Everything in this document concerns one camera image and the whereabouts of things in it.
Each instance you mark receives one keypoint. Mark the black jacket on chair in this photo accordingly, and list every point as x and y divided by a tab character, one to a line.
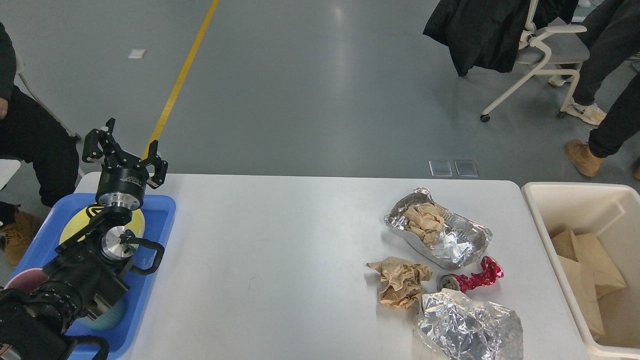
489	33

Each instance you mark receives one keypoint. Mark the white plastic bin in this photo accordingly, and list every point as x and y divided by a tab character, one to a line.
612	213

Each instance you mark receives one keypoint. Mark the green grey mug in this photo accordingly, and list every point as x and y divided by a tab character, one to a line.
107	320

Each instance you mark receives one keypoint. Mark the crumpled brown paper ball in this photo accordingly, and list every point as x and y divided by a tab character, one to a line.
401	281

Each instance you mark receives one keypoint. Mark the tan boot right side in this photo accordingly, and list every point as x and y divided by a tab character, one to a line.
582	158

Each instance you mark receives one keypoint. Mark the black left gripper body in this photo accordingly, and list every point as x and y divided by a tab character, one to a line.
122	187

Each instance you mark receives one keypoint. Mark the white office chair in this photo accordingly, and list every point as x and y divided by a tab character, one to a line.
552	50

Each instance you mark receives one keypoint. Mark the paper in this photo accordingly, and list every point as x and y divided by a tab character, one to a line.
425	221

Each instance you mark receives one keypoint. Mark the blue plastic tray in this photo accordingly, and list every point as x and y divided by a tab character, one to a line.
158	211

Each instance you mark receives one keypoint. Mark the person in black clothes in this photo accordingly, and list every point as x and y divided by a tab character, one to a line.
30	133

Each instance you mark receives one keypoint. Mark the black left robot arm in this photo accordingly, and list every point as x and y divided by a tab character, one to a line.
86	277

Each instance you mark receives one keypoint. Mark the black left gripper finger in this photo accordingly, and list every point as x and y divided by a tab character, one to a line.
160	166
100	144

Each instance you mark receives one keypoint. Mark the white side table corner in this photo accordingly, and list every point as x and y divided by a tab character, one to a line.
8	168

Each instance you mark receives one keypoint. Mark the pink ribbed mug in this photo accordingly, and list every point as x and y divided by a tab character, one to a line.
27	280

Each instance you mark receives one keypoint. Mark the red foil wrapper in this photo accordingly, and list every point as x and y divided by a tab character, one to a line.
491	272

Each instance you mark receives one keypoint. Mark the aluminium foil sheet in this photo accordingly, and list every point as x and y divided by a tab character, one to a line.
460	328
456	241

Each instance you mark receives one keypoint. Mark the brown paper bag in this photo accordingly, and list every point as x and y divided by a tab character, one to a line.
584	255
582	284

